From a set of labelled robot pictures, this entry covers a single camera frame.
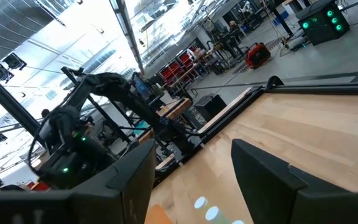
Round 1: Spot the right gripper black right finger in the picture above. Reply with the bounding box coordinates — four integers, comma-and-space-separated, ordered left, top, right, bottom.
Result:
231, 139, 358, 224

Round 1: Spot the black rig post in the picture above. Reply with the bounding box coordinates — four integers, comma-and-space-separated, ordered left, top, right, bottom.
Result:
0, 66, 40, 138

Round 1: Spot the black studio lamp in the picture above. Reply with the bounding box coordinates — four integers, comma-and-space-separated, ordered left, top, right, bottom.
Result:
0, 63, 14, 83
2, 52, 28, 71

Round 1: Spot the orange translucent plastic bin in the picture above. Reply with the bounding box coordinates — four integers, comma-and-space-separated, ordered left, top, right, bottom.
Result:
144, 204, 174, 224

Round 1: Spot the computer tower with green fans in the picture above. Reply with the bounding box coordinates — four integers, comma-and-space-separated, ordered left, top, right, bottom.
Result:
296, 0, 351, 47

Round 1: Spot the red storage bin shelf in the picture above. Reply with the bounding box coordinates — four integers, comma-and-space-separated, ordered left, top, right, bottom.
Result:
159, 52, 199, 85

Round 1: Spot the wooden background workbench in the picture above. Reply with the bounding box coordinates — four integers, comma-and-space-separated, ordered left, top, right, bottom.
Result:
156, 97, 193, 121

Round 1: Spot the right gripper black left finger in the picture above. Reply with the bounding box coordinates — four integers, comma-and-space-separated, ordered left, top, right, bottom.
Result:
0, 139, 157, 224

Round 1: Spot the background computer monitor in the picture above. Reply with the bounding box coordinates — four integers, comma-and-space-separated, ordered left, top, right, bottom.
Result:
131, 73, 152, 101

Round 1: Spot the black aluminium table frame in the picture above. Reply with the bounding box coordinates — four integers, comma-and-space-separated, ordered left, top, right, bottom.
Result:
154, 75, 358, 184

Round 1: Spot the red equipment case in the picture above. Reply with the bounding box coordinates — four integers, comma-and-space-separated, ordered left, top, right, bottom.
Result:
244, 42, 272, 70

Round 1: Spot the black floor box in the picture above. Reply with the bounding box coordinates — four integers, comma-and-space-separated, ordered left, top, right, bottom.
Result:
193, 93, 227, 122

